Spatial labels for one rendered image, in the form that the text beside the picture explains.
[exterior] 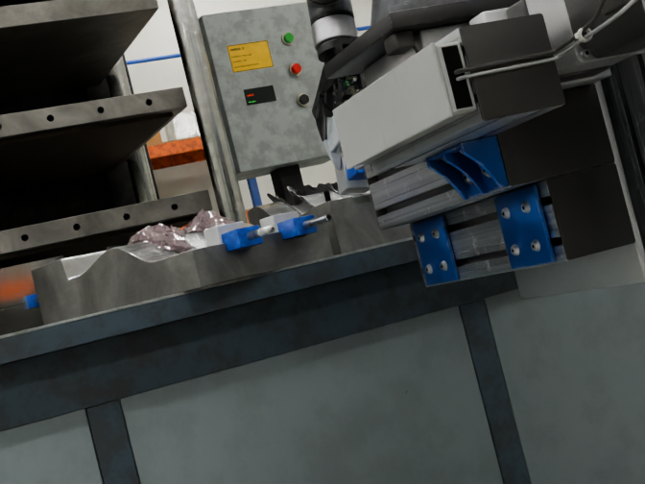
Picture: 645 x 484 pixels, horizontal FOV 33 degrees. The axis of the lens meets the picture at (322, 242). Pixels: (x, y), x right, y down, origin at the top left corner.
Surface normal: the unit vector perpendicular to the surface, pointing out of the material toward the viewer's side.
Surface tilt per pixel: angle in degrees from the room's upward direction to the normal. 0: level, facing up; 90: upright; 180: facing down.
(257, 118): 90
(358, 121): 90
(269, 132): 90
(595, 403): 90
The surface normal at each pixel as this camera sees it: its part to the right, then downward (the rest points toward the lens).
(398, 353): 0.39, -0.13
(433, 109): -0.91, 0.22
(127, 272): -0.73, 0.16
